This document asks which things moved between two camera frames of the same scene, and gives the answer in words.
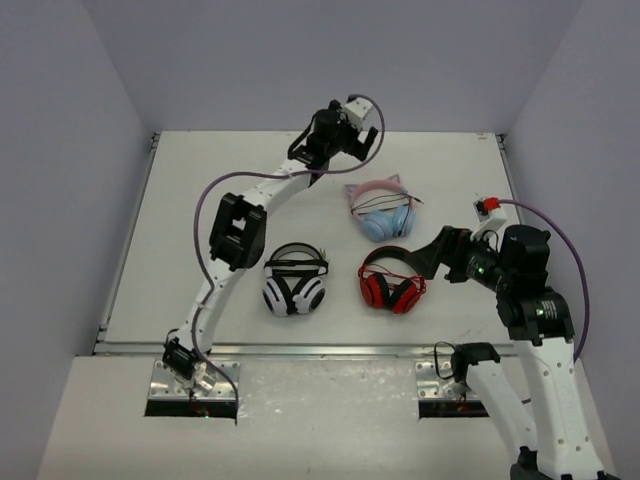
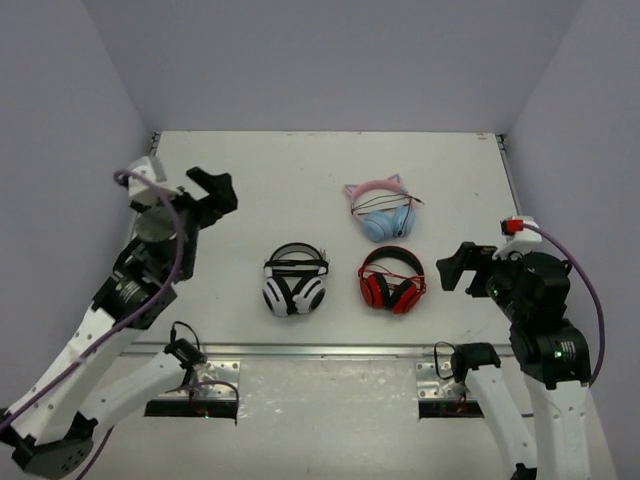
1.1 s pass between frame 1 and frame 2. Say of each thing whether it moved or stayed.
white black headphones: stayed
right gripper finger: moved
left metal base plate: stayed
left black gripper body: moved
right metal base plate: stayed
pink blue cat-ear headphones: stayed
